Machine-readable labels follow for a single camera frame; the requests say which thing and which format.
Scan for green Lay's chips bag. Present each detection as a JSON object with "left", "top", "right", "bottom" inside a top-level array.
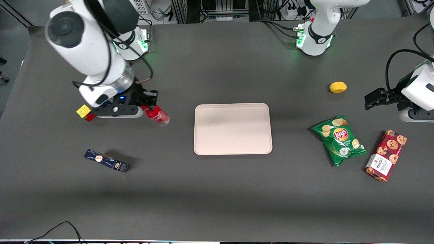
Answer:
[{"left": 312, "top": 115, "right": 369, "bottom": 168}]

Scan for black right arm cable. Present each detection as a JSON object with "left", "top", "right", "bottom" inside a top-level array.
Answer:
[{"left": 72, "top": 0, "right": 154, "bottom": 87}]

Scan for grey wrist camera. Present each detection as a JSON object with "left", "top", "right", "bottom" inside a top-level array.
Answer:
[
  {"left": 399, "top": 108, "right": 434, "bottom": 123},
  {"left": 91, "top": 106, "right": 144, "bottom": 119}
]

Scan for black left arm short cable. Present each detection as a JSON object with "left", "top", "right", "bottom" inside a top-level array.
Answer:
[{"left": 413, "top": 22, "right": 434, "bottom": 57}]

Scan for dark blue long box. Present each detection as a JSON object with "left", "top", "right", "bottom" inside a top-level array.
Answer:
[{"left": 84, "top": 149, "right": 130, "bottom": 172}]

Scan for thin black table cable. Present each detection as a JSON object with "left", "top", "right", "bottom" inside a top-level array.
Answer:
[{"left": 24, "top": 221, "right": 84, "bottom": 244}]

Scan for black left base cables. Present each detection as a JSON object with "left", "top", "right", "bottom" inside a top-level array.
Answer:
[{"left": 257, "top": 18, "right": 299, "bottom": 40}]

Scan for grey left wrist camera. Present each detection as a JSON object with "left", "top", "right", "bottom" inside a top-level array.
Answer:
[{"left": 399, "top": 108, "right": 434, "bottom": 123}]

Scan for black equipment rack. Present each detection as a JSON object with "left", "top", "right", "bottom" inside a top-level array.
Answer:
[{"left": 171, "top": 0, "right": 251, "bottom": 24}]

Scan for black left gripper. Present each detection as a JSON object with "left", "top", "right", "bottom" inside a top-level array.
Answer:
[{"left": 364, "top": 87, "right": 412, "bottom": 111}]

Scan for multicoloured puzzle cube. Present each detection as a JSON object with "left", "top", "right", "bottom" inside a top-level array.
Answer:
[{"left": 76, "top": 104, "right": 97, "bottom": 122}]

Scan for black right base cables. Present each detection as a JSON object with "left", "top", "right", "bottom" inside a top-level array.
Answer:
[{"left": 137, "top": 14, "right": 155, "bottom": 44}]

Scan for white perforated box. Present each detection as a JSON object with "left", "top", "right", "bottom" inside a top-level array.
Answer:
[{"left": 133, "top": 0, "right": 150, "bottom": 15}]

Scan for red coke bottle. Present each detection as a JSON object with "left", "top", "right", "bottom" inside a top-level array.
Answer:
[{"left": 141, "top": 105, "right": 170, "bottom": 127}]

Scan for grey coiled cable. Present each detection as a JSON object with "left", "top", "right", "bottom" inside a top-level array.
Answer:
[{"left": 149, "top": 5, "right": 167, "bottom": 22}]

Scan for aluminium frame profile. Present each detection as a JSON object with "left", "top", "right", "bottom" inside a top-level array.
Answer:
[{"left": 403, "top": 0, "right": 434, "bottom": 16}]

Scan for yellow lemon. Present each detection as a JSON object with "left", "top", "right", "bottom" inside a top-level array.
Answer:
[{"left": 329, "top": 81, "right": 348, "bottom": 94}]

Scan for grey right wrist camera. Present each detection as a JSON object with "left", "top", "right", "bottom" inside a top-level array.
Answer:
[{"left": 91, "top": 106, "right": 144, "bottom": 119}]

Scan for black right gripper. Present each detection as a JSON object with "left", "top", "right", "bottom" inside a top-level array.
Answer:
[{"left": 117, "top": 83, "right": 159, "bottom": 109}]

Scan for beige plastic tray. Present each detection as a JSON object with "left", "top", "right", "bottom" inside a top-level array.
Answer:
[{"left": 194, "top": 103, "right": 273, "bottom": 156}]

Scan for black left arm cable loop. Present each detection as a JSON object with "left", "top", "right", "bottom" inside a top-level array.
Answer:
[{"left": 386, "top": 49, "right": 434, "bottom": 102}]

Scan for red Walkers cookie box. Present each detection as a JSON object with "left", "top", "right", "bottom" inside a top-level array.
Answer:
[{"left": 365, "top": 130, "right": 408, "bottom": 182}]

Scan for black base cables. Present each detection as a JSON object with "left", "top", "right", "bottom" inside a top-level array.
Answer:
[
  {"left": 137, "top": 14, "right": 155, "bottom": 44},
  {"left": 257, "top": 18, "right": 299, "bottom": 40}
]

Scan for large white power strip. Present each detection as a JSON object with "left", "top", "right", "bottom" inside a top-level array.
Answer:
[{"left": 286, "top": 5, "right": 308, "bottom": 18}]

